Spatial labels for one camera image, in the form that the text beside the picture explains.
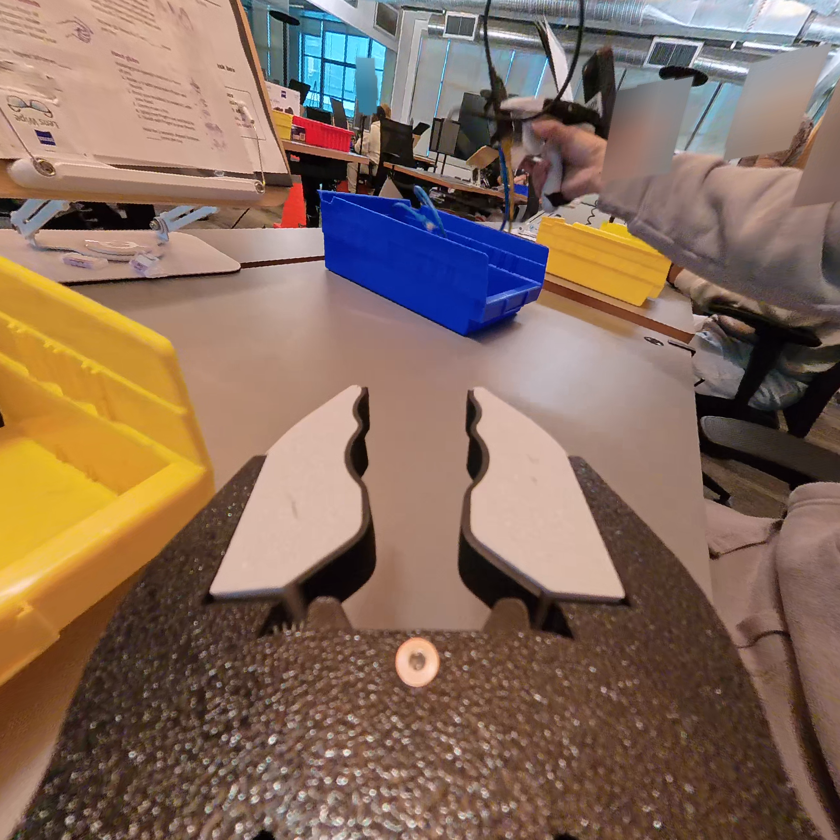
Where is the red plastic bin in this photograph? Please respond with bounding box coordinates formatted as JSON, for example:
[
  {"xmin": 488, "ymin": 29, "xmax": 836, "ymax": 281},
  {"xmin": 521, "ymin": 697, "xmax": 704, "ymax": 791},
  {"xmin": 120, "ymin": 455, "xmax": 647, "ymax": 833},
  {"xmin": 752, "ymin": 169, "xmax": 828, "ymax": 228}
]
[{"xmin": 292, "ymin": 115, "xmax": 354, "ymax": 154}]

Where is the black ethernet cable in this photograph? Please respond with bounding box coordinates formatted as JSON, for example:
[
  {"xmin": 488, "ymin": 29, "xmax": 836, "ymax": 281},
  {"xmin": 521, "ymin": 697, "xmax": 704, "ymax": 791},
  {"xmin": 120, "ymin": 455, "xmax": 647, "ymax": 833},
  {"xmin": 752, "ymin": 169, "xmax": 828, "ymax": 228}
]
[{"xmin": 482, "ymin": 0, "xmax": 588, "ymax": 127}]

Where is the printed paper sheet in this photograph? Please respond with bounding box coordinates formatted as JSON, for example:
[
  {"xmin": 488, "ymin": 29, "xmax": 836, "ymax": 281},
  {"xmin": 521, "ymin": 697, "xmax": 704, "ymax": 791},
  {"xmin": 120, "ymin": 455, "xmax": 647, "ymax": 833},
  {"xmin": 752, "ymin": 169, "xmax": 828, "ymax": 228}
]
[{"xmin": 0, "ymin": 0, "xmax": 277, "ymax": 178}]

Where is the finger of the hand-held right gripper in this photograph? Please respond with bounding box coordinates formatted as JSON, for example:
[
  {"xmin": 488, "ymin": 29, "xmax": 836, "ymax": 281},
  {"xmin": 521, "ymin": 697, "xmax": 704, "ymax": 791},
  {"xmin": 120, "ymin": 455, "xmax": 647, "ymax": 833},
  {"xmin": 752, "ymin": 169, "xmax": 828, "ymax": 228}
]
[{"xmin": 495, "ymin": 94, "xmax": 547, "ymax": 130}]

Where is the wooden document stand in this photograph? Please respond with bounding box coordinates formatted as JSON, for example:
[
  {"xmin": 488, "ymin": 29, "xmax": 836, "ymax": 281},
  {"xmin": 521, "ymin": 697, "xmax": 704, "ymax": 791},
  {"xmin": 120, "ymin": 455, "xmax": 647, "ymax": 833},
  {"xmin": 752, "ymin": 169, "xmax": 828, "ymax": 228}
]
[{"xmin": 0, "ymin": 0, "xmax": 294, "ymax": 285}]

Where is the person's right hand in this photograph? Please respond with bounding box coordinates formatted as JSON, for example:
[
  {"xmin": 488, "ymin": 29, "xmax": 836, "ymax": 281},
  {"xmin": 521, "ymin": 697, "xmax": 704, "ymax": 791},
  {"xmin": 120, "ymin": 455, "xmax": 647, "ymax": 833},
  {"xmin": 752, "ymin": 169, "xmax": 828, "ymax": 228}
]
[{"xmin": 530, "ymin": 121, "xmax": 610, "ymax": 210}]

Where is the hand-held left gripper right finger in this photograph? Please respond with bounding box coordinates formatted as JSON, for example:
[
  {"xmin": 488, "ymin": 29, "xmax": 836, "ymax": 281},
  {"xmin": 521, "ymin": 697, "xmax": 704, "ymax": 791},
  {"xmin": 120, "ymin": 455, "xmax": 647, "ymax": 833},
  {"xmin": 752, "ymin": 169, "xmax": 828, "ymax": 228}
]
[{"xmin": 457, "ymin": 386, "xmax": 627, "ymax": 624}]

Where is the blue ethernet cable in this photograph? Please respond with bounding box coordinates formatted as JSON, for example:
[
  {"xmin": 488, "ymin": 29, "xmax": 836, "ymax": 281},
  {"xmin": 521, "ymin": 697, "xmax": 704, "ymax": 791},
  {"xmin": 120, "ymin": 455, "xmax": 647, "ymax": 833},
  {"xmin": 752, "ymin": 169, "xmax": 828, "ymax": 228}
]
[{"xmin": 394, "ymin": 141, "xmax": 519, "ymax": 238}]

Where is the black floor lamp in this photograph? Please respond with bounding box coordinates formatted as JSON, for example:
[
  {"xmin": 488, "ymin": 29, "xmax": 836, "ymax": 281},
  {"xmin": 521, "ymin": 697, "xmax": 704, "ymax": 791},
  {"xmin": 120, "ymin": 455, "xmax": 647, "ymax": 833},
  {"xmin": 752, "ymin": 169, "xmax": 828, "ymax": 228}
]
[{"xmin": 269, "ymin": 10, "xmax": 301, "ymax": 88}]

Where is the black monitor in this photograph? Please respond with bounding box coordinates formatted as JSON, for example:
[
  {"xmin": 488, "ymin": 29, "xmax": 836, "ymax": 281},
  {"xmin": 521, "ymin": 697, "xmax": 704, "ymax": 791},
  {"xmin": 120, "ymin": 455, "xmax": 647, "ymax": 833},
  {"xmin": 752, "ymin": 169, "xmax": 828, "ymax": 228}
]
[{"xmin": 456, "ymin": 92, "xmax": 493, "ymax": 143}]

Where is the background wooden table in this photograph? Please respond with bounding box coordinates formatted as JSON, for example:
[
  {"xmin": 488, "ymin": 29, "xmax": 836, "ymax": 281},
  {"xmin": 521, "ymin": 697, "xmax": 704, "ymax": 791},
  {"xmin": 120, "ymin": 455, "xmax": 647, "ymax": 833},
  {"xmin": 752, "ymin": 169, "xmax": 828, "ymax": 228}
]
[{"xmin": 282, "ymin": 139, "xmax": 372, "ymax": 166}]

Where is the yellow plastic bin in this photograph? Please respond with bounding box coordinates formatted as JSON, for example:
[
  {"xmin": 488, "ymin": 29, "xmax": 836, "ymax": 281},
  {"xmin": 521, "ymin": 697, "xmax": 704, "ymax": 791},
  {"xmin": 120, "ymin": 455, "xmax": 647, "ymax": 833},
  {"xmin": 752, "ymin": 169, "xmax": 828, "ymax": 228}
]
[
  {"xmin": 538, "ymin": 217, "xmax": 674, "ymax": 307},
  {"xmin": 0, "ymin": 256, "xmax": 215, "ymax": 688}
]

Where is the person's right forearm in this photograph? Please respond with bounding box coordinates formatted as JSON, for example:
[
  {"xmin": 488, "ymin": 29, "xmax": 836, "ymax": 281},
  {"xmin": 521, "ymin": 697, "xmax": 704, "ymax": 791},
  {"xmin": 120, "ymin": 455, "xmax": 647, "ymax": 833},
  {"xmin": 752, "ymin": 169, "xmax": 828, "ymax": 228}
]
[{"xmin": 597, "ymin": 152, "xmax": 840, "ymax": 317}]

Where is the blue plastic bin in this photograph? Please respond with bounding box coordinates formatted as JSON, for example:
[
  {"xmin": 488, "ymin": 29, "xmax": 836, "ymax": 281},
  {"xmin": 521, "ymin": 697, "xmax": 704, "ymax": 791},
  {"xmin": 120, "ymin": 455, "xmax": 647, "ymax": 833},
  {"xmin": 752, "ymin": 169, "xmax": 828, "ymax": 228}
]
[{"xmin": 319, "ymin": 189, "xmax": 550, "ymax": 337}]

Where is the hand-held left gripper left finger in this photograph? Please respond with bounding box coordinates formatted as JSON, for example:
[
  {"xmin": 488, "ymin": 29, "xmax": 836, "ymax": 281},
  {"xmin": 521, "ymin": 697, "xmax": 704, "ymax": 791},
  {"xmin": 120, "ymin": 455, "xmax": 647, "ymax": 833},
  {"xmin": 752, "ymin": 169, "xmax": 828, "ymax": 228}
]
[{"xmin": 209, "ymin": 385, "xmax": 378, "ymax": 624}]

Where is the silver ceiling duct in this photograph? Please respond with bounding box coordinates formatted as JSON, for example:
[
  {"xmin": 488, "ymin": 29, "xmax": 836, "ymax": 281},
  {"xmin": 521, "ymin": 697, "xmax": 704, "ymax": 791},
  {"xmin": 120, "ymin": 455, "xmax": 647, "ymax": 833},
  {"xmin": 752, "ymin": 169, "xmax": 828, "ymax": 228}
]
[{"xmin": 427, "ymin": 0, "xmax": 840, "ymax": 70}]

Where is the grey desk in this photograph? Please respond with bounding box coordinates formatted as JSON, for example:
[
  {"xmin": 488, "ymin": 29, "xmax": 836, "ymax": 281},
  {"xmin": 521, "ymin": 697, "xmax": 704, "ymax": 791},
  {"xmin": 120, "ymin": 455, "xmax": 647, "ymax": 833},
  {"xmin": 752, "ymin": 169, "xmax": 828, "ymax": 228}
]
[{"xmin": 0, "ymin": 226, "xmax": 714, "ymax": 840}]

